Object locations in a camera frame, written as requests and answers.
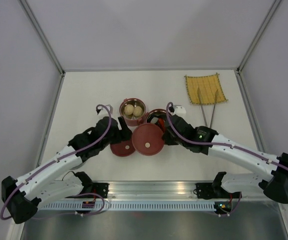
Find red salmon nigiri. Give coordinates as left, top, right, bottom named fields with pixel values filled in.
left=158, top=118, right=165, bottom=132

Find red lid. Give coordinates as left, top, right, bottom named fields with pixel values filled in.
left=110, top=140, right=135, bottom=157
left=131, top=123, right=164, bottom=156

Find round bun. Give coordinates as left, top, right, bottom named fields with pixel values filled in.
left=124, top=104, right=134, bottom=116
left=133, top=105, right=143, bottom=117

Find white rice black sushi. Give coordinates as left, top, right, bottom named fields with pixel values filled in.
left=150, top=117, right=159, bottom=124

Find red steel bowl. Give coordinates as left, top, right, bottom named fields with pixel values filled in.
left=119, top=98, right=146, bottom=127
left=145, top=108, right=166, bottom=129

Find metal tongs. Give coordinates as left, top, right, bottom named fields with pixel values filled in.
left=197, top=86, right=220, bottom=128

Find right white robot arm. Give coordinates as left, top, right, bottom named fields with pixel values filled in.
left=163, top=114, right=288, bottom=204

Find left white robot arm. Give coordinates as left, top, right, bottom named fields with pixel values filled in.
left=0, top=116, right=132, bottom=224

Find yellow bamboo mat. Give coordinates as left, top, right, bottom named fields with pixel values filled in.
left=184, top=73, right=228, bottom=105

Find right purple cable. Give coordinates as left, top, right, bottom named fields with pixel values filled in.
left=166, top=101, right=288, bottom=218

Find purple cable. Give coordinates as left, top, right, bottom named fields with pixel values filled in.
left=0, top=104, right=112, bottom=221
left=166, top=101, right=288, bottom=218

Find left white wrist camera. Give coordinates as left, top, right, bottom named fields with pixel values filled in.
left=96, top=104, right=113, bottom=117

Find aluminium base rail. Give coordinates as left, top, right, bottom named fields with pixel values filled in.
left=37, top=180, right=288, bottom=201

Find white slotted cable duct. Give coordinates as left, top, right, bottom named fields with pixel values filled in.
left=42, top=200, right=216, bottom=212

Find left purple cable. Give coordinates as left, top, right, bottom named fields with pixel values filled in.
left=0, top=104, right=112, bottom=221

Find left aluminium frame post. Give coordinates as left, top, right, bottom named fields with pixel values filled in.
left=18, top=0, right=65, bottom=76

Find aluminium frame post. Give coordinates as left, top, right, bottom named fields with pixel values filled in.
left=236, top=0, right=283, bottom=74
left=18, top=0, right=65, bottom=76

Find right aluminium frame post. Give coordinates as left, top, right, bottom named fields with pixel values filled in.
left=236, top=0, right=283, bottom=74

